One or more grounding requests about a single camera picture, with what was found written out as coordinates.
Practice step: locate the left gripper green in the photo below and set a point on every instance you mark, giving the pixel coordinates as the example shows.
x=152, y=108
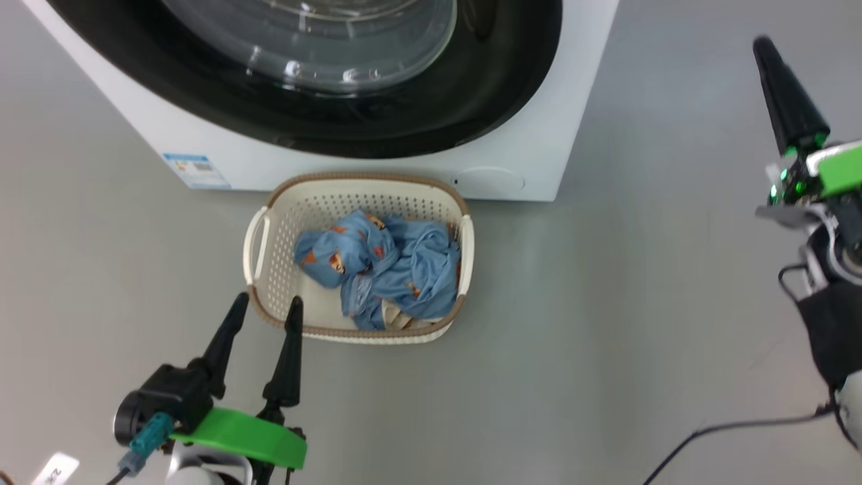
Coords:
x=249, y=436

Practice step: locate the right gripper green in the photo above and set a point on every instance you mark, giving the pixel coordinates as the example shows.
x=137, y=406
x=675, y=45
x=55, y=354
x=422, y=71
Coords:
x=835, y=175

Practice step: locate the beige cloth garment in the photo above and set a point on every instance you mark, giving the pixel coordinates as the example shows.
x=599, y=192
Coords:
x=399, y=318

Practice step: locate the blue printed garment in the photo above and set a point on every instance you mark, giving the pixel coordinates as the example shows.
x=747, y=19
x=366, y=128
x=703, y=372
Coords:
x=411, y=263

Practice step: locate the black glass washing machine door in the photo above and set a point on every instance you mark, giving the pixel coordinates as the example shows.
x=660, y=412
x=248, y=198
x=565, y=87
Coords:
x=485, y=81

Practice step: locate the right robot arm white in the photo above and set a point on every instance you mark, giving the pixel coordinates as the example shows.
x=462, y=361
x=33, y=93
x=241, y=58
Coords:
x=835, y=330

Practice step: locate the cream perforated laundry basket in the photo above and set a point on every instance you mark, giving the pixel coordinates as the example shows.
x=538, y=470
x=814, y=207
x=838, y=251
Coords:
x=283, y=269

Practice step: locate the white front-load washing machine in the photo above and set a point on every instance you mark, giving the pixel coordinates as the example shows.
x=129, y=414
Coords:
x=525, y=101

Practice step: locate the blue energy label sticker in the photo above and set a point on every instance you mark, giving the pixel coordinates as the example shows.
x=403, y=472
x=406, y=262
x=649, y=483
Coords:
x=195, y=171

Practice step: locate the white printed tag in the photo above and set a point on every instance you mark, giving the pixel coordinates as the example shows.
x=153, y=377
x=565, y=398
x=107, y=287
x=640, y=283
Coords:
x=55, y=469

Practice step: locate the round white filter cover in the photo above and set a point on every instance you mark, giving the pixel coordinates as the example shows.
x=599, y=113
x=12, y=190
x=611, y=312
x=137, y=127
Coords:
x=488, y=180

